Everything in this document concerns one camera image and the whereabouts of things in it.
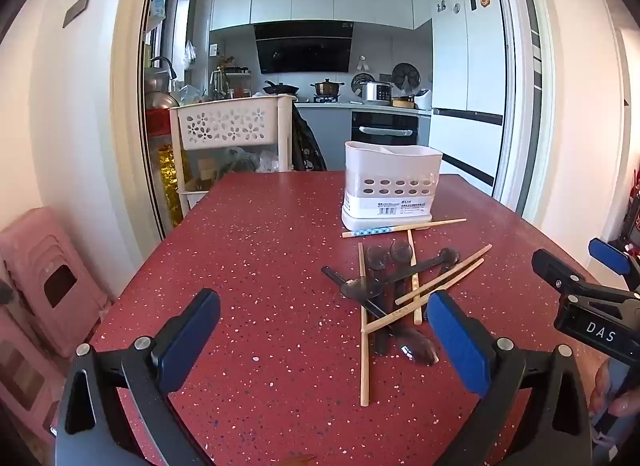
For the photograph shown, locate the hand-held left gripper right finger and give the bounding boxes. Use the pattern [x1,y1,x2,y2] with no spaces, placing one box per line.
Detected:
[425,291,596,466]

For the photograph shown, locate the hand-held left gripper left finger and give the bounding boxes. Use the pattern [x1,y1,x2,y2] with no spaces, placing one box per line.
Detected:
[52,288,222,466]

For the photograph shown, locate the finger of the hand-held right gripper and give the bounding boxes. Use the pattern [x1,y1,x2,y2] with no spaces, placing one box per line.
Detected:
[589,238,640,291]
[532,249,640,303]

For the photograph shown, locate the plain wooden chopstick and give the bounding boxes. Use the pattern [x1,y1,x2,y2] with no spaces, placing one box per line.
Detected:
[395,244,493,305]
[360,258,486,335]
[406,229,423,325]
[358,243,371,407]

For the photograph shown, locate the steel spoon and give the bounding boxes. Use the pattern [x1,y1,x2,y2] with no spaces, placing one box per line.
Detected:
[364,245,397,354]

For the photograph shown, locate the white plastic utensil holder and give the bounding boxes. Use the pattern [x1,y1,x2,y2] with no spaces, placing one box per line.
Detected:
[341,141,443,231]

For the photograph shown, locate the person's right hand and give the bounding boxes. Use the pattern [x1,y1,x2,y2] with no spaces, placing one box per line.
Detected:
[590,358,640,419]

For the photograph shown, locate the blue patterned wooden chopstick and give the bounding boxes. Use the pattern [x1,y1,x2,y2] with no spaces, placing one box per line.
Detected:
[342,218,467,239]

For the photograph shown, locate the gold foil packet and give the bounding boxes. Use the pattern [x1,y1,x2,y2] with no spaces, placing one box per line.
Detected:
[157,143,188,227]

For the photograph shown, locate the pink plastic stool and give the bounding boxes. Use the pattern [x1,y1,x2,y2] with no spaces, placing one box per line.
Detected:
[0,206,111,357]
[0,306,66,442]

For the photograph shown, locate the clear plastic bags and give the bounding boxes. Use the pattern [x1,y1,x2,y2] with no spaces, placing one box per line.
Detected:
[210,146,281,181]

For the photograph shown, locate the white plastic storage trolley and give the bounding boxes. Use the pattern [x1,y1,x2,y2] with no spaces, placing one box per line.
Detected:
[169,94,298,207]

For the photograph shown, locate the white refrigerator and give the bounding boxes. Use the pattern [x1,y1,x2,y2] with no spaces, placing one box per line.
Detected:
[427,0,516,197]

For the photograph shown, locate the red box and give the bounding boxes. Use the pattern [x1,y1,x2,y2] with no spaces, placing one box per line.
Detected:
[145,108,173,137]

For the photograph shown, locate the black jacket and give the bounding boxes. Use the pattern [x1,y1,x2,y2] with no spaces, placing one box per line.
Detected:
[292,106,328,171]

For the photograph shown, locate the black built-in oven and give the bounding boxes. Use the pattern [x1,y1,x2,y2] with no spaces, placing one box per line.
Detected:
[351,110,420,147]

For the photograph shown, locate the steel pot by sink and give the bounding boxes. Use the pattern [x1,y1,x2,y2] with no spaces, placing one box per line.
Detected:
[145,90,181,109]

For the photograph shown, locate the grey lower kitchen cabinet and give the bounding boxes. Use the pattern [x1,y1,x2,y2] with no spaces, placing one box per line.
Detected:
[295,103,433,171]

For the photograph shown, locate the silver rice cooker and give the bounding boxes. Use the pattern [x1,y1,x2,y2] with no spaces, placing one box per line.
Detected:
[360,80,393,106]

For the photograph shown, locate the spice rack with bottles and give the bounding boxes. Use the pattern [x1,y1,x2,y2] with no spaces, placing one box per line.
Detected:
[210,66,253,99]

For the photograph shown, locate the black frying pan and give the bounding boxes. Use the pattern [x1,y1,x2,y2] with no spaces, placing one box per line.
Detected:
[262,80,301,96]

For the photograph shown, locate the black kitchen faucet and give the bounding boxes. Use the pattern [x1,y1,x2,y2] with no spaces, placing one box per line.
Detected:
[150,56,177,80]

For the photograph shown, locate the steel pot with lid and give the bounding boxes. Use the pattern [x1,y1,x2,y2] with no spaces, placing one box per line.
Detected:
[310,78,346,96]

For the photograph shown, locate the black range hood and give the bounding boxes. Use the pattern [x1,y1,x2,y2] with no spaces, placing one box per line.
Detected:
[253,20,356,75]

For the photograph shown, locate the grey wall switch plate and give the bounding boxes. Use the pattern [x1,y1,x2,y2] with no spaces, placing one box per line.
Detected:
[62,0,92,29]

